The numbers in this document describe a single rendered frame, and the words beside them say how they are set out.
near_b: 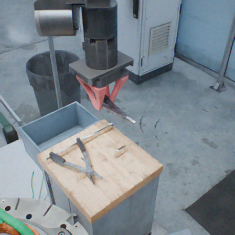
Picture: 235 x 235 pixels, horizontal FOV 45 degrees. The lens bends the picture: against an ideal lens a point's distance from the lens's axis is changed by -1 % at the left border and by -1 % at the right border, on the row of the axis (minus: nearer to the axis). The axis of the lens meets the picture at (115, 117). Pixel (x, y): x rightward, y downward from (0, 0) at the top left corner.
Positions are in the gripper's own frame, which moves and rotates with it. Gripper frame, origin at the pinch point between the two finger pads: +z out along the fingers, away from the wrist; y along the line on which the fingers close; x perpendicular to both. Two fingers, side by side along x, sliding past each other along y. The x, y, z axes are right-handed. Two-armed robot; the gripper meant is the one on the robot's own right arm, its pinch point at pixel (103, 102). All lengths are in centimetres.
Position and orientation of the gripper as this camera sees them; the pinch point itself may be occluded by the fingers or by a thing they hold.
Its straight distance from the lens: 57.1
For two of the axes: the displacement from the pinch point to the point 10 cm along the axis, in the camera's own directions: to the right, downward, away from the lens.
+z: 0.1, 7.7, 6.4
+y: -7.6, 4.2, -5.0
